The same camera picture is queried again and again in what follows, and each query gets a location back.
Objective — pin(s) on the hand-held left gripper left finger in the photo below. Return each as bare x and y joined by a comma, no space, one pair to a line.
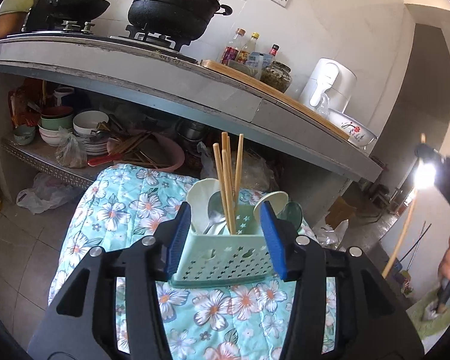
180,240

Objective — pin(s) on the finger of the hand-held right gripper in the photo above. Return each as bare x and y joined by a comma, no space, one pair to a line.
433,157

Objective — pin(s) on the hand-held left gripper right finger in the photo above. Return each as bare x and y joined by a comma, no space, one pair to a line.
273,243

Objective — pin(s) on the small metal spoon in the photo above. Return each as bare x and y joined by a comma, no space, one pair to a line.
294,213

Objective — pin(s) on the green star-cutout utensil holder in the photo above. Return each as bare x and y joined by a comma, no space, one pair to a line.
217,240

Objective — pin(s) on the white shell-shaped rice paddle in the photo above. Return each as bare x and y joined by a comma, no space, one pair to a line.
198,198

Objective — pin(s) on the large metal spoon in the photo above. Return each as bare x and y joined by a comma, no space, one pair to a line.
214,208

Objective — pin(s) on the cream plastic ladle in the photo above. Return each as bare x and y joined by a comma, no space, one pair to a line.
273,195

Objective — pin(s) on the wooden chopstick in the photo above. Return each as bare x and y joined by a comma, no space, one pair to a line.
218,165
229,195
401,236
224,140
229,143

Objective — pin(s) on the floral turquoise blanket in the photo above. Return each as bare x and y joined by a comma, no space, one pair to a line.
135,210

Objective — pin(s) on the crumpled clear plastic bag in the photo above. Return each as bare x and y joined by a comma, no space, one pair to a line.
333,232

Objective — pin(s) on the cardboard box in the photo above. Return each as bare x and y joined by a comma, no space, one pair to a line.
341,210

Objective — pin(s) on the floral white bowl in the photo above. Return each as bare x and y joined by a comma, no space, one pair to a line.
354,129

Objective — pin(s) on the pink plastic basin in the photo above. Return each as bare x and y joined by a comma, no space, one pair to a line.
165,157

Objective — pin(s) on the steel pots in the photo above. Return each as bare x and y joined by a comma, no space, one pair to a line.
191,133

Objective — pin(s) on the stack of white plates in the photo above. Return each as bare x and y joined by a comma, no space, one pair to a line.
97,144

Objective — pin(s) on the white electric kettle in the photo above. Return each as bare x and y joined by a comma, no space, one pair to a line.
330,82

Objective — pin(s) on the knotted clear plastic bag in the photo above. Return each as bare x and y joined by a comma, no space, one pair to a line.
71,153

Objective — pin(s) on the white plastic bag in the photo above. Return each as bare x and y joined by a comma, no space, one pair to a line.
45,195

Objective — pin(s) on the green white fuzzy clothing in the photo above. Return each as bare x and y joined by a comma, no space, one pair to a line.
427,326

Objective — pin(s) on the wooden cutting board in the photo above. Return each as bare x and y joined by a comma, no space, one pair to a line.
277,95

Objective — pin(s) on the white ceramic bowl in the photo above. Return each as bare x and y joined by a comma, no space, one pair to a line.
90,120

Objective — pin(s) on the concrete kitchen counter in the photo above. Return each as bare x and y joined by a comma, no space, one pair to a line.
135,82

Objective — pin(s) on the metal shelf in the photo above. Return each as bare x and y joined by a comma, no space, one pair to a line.
33,161

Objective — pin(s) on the glass jar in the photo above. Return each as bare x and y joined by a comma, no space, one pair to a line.
276,77

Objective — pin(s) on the stack of bowls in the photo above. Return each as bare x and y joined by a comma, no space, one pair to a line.
56,127

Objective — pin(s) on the blue white packet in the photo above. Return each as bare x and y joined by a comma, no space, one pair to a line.
258,65

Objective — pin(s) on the small pale green bowl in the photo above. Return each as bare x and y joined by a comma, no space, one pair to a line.
24,135

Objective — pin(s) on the red cap dark bottle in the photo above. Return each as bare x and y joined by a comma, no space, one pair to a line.
273,52

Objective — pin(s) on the red label sauce bottle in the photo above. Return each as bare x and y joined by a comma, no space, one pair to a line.
230,48

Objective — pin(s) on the yellow label sauce bottle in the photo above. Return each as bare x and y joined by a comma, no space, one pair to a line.
249,47

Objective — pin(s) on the gas stove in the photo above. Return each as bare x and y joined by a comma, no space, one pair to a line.
153,39

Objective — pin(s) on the red snack packets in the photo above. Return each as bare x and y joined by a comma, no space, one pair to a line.
22,108

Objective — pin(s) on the black cooking pot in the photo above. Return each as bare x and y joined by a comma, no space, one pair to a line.
165,15

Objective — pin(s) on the black wok with lid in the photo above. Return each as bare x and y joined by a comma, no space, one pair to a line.
78,7

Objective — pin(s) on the brown basin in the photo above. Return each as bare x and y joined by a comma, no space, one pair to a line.
7,26

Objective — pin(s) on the pale green basin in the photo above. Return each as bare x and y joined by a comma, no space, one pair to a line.
17,2

